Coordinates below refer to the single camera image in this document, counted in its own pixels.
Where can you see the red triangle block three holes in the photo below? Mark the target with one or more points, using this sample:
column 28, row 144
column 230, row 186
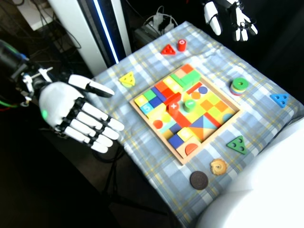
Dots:
column 168, row 54

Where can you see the wooden tray with printed bottom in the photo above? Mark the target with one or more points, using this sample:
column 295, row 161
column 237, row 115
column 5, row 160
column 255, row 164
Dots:
column 215, row 105

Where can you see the green cylinder white minus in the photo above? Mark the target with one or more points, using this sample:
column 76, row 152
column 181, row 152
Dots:
column 189, row 103

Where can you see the black box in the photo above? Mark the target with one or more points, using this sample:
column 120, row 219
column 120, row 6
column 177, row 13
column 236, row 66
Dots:
column 145, row 35

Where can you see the red cylinder white cross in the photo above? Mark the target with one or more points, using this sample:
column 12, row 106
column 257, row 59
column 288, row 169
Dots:
column 173, row 107

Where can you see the yellow triangle block three holes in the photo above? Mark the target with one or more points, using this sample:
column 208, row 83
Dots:
column 128, row 78

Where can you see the green triangle block three holes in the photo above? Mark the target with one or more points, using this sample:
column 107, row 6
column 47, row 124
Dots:
column 230, row 144

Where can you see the white robot body cover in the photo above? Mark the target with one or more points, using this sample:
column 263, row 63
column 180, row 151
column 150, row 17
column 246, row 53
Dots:
column 261, row 190

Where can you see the dark round cookie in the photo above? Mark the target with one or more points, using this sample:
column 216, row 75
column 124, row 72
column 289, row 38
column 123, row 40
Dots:
column 199, row 180

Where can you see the tan flower cookie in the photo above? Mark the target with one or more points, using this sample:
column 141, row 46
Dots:
column 215, row 171

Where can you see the blue plaid cloth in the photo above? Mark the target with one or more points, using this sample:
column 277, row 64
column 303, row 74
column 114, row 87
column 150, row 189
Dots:
column 166, row 178

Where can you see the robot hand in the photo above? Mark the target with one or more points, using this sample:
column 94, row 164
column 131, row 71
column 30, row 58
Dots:
column 59, row 102
column 212, row 14

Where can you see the blue triangle block three holes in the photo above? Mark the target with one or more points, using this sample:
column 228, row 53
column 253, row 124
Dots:
column 280, row 99

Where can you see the white panel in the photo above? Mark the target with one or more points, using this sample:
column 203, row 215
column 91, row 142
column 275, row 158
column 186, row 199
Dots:
column 35, row 16

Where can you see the white power strip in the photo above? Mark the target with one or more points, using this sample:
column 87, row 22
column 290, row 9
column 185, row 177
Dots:
column 166, row 25

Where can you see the white column with black stripe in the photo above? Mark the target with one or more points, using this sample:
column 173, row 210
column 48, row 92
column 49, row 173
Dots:
column 71, row 28

